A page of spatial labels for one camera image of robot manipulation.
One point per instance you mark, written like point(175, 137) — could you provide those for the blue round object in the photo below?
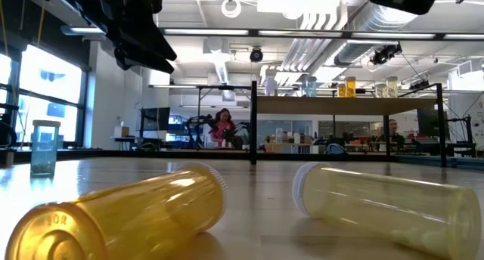
point(334, 149)

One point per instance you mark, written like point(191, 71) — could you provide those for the dark background monitor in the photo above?
point(429, 124)

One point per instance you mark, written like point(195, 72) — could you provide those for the person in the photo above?
point(223, 127)
point(394, 133)

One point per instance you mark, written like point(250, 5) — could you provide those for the black ceiling track light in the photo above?
point(383, 55)

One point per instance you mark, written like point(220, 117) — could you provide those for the small cardboard box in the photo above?
point(121, 131)

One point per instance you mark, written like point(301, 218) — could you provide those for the large window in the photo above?
point(49, 78)

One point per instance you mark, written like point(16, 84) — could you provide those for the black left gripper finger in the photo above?
point(147, 42)
point(140, 63)

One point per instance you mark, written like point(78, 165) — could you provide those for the long ceiling light bar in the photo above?
point(83, 30)
point(393, 36)
point(204, 32)
point(465, 36)
point(287, 33)

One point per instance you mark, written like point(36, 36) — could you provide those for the blue medicine bottle clear cap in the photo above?
point(44, 150)

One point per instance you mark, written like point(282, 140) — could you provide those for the black table edge rail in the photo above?
point(189, 154)

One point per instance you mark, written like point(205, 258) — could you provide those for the black computer monitor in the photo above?
point(155, 119)

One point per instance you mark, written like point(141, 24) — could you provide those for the orange medicine bottle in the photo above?
point(132, 214)
point(341, 90)
point(351, 88)

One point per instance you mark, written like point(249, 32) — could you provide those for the black round ceiling spotlight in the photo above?
point(256, 55)

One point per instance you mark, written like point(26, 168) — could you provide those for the blue metal rail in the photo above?
point(465, 163)

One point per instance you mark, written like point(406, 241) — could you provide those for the wooden shelf with black legs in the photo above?
point(340, 106)

